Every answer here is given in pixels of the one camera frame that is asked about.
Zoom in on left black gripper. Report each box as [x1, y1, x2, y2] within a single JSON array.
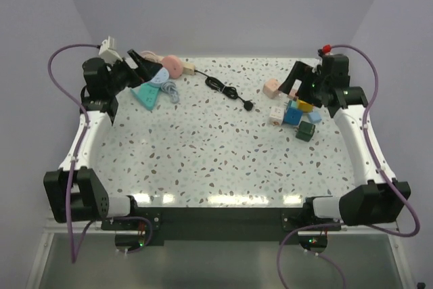
[[106, 50, 161, 95]]

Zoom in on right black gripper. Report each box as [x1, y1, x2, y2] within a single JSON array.
[[278, 61, 328, 108]]

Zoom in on teal triangular power strip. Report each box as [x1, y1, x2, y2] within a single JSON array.
[[130, 83, 160, 111]]

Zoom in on pink cable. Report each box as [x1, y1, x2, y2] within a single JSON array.
[[140, 50, 184, 80]]

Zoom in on light blue cable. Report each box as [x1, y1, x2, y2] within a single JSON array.
[[148, 67, 181, 104]]

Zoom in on pink cube socket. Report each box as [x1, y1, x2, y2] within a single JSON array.
[[263, 79, 281, 99]]

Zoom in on teal dual usb charger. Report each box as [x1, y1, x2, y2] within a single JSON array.
[[288, 100, 299, 108]]

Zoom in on yellow cube socket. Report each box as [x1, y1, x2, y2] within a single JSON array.
[[297, 99, 314, 113]]

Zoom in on beige power strip red sockets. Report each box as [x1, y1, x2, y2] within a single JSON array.
[[182, 62, 196, 75]]

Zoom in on blue cube socket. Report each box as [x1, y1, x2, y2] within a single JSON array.
[[283, 107, 303, 126]]

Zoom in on blue charger plug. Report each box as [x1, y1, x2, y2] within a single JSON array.
[[307, 111, 322, 124]]

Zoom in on white cube socket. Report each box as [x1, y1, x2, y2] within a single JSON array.
[[269, 106, 286, 126]]

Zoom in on dark green dragon cube socket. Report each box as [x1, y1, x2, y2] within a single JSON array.
[[296, 120, 316, 142]]

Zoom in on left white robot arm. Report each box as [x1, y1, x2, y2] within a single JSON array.
[[43, 49, 162, 229]]

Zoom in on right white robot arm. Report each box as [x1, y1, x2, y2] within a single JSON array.
[[279, 54, 411, 230]]

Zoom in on black power cord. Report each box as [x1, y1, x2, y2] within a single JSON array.
[[194, 69, 255, 112]]

